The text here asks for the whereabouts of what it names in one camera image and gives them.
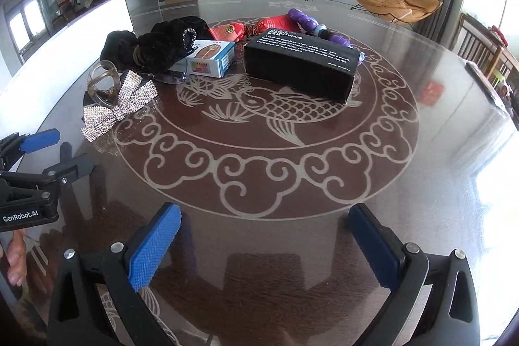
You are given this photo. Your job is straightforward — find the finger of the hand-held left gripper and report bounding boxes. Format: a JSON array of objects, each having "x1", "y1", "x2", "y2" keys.
[
  {"x1": 41, "y1": 152, "x2": 95, "y2": 189},
  {"x1": 0, "y1": 129, "x2": 61, "y2": 168}
]

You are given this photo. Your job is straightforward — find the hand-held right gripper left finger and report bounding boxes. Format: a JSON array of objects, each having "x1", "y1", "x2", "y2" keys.
[{"x1": 48, "y1": 202, "x2": 182, "y2": 346}]

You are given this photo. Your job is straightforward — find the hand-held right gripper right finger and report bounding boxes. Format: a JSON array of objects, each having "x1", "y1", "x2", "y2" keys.
[{"x1": 349, "y1": 203, "x2": 481, "y2": 346}]

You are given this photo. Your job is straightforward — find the silver rhinestone bow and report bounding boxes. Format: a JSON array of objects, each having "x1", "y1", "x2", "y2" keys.
[{"x1": 81, "y1": 70, "x2": 159, "y2": 141}]

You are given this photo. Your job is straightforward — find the clear amber hair clip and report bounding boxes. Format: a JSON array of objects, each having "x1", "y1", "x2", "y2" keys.
[{"x1": 87, "y1": 60, "x2": 121, "y2": 107}]

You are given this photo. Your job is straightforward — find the white blue cream box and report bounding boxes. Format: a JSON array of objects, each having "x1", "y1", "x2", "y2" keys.
[{"x1": 168, "y1": 40, "x2": 236, "y2": 78}]

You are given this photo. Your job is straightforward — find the black rectangular box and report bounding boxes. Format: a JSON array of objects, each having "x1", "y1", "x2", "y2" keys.
[{"x1": 242, "y1": 28, "x2": 362, "y2": 105}]

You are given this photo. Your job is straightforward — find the person's left hand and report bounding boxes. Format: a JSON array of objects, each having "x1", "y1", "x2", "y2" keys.
[{"x1": 0, "y1": 228, "x2": 27, "y2": 288}]

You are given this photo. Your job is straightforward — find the black velvet scrunchie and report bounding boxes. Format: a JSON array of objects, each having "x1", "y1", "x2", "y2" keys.
[
  {"x1": 101, "y1": 30, "x2": 139, "y2": 65},
  {"x1": 136, "y1": 16, "x2": 211, "y2": 73}
]

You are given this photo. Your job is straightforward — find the black remote control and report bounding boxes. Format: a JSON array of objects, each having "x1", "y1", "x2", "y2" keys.
[{"x1": 465, "y1": 61, "x2": 507, "y2": 112}]

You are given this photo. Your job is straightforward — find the red packet gold emblem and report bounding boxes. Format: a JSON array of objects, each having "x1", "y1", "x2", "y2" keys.
[{"x1": 209, "y1": 22, "x2": 246, "y2": 43}]

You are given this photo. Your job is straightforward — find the wooden chair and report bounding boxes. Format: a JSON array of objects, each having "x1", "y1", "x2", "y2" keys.
[{"x1": 457, "y1": 13, "x2": 519, "y2": 87}]

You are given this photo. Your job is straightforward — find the plain red packet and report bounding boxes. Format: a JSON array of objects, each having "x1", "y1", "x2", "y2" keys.
[{"x1": 253, "y1": 16, "x2": 293, "y2": 35}]

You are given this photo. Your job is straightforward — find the orange lounge chair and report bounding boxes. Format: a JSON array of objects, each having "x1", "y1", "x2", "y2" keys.
[{"x1": 352, "y1": 0, "x2": 443, "y2": 26}]

